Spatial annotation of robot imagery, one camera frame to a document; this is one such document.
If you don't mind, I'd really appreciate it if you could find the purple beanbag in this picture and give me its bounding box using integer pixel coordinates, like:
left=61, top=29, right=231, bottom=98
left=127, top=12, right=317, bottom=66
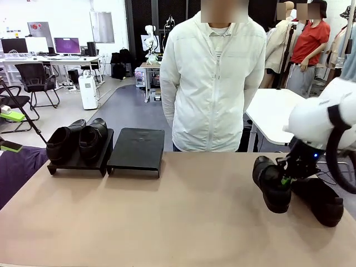
left=0, top=146, right=52, bottom=211

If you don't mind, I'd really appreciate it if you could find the long white desk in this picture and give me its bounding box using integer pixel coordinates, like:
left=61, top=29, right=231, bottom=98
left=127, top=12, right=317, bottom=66
left=0, top=55, right=104, bottom=86

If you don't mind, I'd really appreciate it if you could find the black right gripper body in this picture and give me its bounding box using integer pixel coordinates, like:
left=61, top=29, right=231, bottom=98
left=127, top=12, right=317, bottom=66
left=286, top=137, right=324, bottom=179

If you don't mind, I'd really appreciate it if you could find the silver wall panel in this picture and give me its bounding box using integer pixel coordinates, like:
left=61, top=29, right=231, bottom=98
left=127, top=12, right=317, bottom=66
left=89, top=11, right=115, bottom=44

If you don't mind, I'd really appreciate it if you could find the black tripod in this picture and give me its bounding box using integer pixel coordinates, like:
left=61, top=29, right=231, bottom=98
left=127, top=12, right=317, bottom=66
left=0, top=77, right=48, bottom=145

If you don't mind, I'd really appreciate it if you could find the mannequin in beige coat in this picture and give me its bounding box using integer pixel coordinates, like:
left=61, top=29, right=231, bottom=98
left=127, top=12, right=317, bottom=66
left=263, top=1, right=297, bottom=90

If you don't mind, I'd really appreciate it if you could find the black light stand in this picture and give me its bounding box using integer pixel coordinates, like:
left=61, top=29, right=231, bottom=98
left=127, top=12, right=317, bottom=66
left=276, top=23, right=297, bottom=90

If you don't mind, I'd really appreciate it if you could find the monitor with black screen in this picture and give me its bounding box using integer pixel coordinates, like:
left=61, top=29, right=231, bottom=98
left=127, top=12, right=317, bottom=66
left=1, top=38, right=29, bottom=55

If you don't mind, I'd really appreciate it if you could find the figure in red shirt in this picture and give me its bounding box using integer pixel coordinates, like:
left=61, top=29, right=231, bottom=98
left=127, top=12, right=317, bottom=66
left=290, top=0, right=332, bottom=98

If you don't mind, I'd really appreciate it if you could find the grey board with red circle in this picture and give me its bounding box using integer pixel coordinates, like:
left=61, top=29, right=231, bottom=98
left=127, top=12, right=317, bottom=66
left=27, top=21, right=54, bottom=48

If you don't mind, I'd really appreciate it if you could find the person in white jacket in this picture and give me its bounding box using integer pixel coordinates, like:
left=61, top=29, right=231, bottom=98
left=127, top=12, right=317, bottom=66
left=160, top=0, right=267, bottom=153

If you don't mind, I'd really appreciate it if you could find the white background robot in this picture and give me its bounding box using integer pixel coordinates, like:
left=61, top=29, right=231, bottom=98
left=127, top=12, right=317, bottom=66
left=144, top=24, right=164, bottom=66

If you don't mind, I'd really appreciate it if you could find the black leather loafer shoe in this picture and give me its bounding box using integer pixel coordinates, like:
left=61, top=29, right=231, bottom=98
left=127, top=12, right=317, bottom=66
left=45, top=118, right=86, bottom=165
left=252, top=155, right=293, bottom=214
left=78, top=117, right=108, bottom=165
left=290, top=177, right=344, bottom=228

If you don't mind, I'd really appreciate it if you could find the white side table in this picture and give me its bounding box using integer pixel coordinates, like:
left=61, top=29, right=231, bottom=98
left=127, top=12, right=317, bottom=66
left=244, top=88, right=306, bottom=153

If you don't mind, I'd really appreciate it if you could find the monitor with purple screen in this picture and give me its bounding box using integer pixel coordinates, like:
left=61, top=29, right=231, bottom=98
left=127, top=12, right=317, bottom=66
left=53, top=37, right=82, bottom=56

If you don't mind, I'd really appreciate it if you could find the black backpack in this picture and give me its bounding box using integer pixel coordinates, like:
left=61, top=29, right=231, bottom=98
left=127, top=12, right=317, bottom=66
left=110, top=47, right=134, bottom=80

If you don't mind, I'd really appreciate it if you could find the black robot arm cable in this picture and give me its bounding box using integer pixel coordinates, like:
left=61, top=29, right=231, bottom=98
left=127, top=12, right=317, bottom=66
left=325, top=104, right=356, bottom=195

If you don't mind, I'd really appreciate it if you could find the black sled-base chair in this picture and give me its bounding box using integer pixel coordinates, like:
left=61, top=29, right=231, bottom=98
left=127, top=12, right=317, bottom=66
left=0, top=80, right=40, bottom=134

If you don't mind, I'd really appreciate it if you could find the white air purifier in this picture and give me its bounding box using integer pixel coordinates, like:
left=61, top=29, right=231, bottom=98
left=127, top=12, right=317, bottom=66
left=78, top=71, right=99, bottom=111

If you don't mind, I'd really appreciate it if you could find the black mesh office chair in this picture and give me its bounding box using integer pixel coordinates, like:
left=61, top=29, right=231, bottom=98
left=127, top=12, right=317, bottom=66
left=14, top=63, right=61, bottom=109

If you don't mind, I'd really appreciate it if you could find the computer case with coloured lights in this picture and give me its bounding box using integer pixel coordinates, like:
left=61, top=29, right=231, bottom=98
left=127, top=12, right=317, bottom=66
left=135, top=67, right=148, bottom=88

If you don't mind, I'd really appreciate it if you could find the black shoe stand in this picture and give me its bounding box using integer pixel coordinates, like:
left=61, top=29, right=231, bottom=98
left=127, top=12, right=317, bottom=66
left=46, top=127, right=115, bottom=177
left=106, top=127, right=165, bottom=179

